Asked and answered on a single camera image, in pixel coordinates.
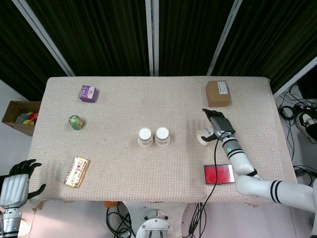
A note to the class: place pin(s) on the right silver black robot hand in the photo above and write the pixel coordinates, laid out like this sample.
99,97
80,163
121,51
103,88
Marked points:
221,124

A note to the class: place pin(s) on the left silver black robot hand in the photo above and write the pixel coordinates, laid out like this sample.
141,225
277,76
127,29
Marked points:
13,189

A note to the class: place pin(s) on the white paper cup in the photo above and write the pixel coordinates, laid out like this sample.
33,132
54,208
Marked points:
206,130
162,136
144,136

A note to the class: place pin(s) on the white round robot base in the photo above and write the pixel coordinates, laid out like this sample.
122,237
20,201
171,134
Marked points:
153,224

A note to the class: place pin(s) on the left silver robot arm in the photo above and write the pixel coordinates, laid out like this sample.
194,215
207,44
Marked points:
10,221

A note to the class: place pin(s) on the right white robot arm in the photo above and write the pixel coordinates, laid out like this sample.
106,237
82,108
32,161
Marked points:
292,192

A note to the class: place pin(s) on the brown labelled cardboard box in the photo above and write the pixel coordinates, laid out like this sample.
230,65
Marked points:
218,95

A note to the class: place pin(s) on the red flat tin case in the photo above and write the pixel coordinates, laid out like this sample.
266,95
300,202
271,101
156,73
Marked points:
225,174

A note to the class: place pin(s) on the yellow printed snack box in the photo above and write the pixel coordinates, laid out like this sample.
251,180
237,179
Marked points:
76,172

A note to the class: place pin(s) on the open cardboard storage box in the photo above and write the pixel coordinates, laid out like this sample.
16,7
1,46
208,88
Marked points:
12,116

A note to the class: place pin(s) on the colourful toys pile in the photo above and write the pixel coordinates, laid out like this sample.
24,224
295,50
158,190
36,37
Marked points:
28,117

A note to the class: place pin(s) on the black white sneaker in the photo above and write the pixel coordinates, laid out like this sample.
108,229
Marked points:
307,124

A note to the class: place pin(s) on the green printed can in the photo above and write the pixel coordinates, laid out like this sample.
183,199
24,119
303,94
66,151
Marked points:
77,122

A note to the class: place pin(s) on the small orange object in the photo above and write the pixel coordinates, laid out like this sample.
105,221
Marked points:
110,204

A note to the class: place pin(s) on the beige woven tablecloth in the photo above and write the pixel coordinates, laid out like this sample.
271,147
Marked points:
119,106

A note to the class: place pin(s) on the purple small carton box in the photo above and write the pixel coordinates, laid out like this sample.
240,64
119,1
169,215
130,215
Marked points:
88,94

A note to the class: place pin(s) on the white partition frame post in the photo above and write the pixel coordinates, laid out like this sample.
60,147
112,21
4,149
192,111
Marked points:
43,37
294,77
224,37
152,37

